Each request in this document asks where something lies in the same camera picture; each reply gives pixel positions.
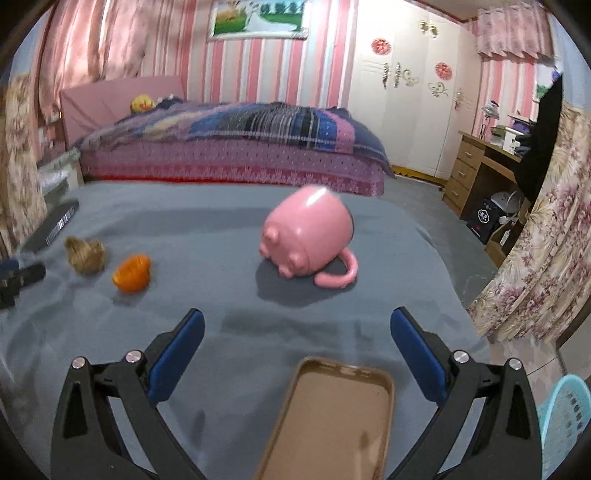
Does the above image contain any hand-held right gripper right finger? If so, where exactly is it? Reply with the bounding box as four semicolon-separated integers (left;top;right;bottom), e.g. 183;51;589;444
390;306;543;480

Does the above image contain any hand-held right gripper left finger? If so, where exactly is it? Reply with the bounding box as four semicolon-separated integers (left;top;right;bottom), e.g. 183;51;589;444
51;308;206;480

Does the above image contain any brown paper ball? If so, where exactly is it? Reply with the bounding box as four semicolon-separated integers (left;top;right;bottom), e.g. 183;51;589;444
64;236;107;277

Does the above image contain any light blue plastic basket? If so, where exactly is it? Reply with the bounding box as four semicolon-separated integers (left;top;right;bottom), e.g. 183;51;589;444
537;373;591;480

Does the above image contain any black smartphone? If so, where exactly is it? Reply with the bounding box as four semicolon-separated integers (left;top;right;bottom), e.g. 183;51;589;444
20;199;79;254

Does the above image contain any tan phone case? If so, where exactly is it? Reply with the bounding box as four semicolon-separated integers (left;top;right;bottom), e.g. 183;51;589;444
252;355;397;480

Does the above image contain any blue floral curtain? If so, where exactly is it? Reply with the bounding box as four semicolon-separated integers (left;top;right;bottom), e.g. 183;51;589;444
466;55;591;345
0;73;49;260

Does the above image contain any grey blue table cloth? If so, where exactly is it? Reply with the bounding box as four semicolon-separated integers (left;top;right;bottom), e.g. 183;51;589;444
0;180;491;480

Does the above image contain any brown cardboard box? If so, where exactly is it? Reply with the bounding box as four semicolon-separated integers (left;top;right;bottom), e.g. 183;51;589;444
484;219;525;269

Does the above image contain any black box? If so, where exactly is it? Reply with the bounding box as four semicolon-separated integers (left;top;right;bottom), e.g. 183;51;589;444
465;196;504;246

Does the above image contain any pink pig mug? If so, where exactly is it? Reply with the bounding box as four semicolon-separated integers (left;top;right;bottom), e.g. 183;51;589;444
259;184;360;291

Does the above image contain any wooden desk with drawers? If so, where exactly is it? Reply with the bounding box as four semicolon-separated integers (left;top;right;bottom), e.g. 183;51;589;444
442;130;532;218

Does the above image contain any pink bed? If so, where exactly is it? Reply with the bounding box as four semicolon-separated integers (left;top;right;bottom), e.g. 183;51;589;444
59;75;394;197

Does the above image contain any yellow duck plush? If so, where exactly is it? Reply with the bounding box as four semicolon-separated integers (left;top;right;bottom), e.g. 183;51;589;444
130;94;156;116

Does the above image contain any white wardrobe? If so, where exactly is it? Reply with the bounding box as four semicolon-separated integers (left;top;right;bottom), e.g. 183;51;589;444
346;0;481;181

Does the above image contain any pink window curtain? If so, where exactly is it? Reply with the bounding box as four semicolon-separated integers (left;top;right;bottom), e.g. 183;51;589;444
39;0;163;117

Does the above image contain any white storage box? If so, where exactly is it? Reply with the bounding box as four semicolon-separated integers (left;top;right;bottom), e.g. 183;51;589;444
490;124;527;153

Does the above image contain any black hanging garment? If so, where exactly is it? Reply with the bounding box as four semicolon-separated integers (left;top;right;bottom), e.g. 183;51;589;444
513;69;564;211

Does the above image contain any striped purple quilt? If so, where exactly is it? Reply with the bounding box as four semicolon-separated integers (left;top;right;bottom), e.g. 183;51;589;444
76;100;396;179

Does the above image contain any desk lamp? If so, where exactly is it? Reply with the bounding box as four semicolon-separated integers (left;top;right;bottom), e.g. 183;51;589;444
480;101;501;140

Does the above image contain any pink floral valance curtain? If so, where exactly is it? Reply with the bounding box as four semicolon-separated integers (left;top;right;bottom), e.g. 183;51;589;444
475;0;555;59

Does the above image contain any framed wall picture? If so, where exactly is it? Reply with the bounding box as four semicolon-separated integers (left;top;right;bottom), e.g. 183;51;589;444
206;0;310;44

